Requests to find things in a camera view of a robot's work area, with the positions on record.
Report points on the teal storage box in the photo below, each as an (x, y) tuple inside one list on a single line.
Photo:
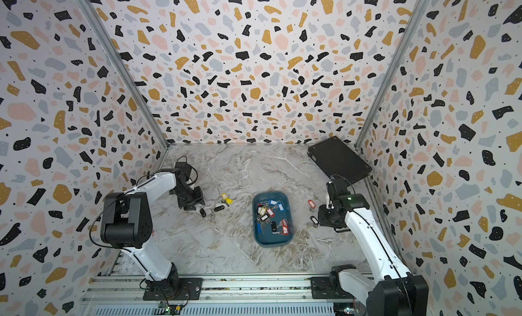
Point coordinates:
[(272, 240)]

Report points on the red tag key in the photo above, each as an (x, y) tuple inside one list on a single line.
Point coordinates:
[(312, 205)]

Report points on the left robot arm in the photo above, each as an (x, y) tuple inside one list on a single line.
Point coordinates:
[(127, 225)]

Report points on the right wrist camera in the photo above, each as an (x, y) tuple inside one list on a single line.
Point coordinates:
[(337, 192)]

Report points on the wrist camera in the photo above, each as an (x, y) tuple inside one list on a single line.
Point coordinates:
[(337, 192), (185, 173)]

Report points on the pile of keys in box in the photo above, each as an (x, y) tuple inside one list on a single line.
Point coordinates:
[(272, 218)]

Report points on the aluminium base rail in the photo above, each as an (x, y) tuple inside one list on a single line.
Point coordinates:
[(221, 294)]

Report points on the aluminium corner post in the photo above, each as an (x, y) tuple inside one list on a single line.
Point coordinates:
[(418, 11), (112, 53)]

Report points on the right aluminium corner post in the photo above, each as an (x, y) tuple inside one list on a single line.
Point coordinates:
[(418, 11)]

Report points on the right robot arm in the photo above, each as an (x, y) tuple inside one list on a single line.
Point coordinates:
[(393, 289)]

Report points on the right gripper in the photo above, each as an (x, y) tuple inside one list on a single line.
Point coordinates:
[(321, 220)]

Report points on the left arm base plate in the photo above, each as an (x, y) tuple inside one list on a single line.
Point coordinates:
[(183, 289)]

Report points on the black laptop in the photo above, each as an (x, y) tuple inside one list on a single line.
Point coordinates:
[(336, 159)]

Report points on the left aluminium corner post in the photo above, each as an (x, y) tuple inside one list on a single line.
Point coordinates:
[(112, 53)]

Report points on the yellow tag key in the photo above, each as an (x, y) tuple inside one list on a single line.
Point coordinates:
[(226, 200)]

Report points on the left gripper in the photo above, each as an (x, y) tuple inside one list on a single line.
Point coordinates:
[(198, 198)]

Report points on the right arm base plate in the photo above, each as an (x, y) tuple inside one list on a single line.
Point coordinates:
[(322, 288)]

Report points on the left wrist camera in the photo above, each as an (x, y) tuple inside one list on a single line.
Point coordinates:
[(185, 173)]

